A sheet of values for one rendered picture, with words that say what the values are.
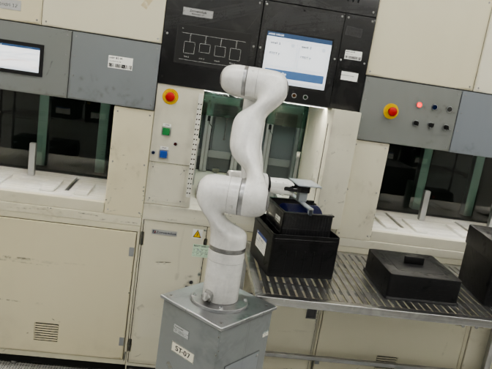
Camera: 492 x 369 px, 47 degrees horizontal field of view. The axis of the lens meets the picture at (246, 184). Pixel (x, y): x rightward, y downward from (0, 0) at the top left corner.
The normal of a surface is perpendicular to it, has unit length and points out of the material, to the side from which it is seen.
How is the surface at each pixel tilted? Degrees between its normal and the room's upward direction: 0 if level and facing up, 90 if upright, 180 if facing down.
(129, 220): 90
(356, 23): 90
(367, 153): 90
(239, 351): 90
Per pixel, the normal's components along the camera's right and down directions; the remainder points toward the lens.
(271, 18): 0.07, 0.23
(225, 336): 0.75, 0.26
